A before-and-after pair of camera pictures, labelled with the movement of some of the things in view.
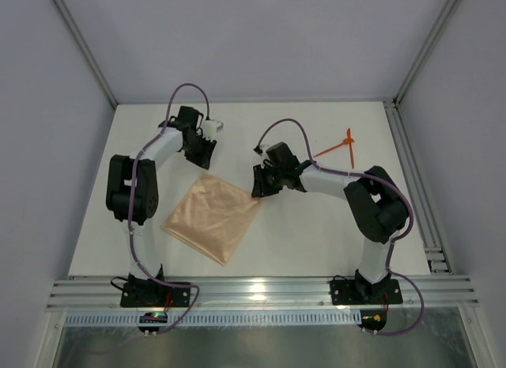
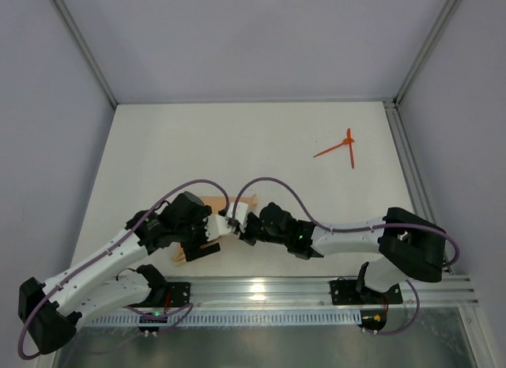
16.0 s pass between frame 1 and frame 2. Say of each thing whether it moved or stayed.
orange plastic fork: stayed
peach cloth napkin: moved
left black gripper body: moved
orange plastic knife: stayed
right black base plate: stayed
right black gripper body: moved
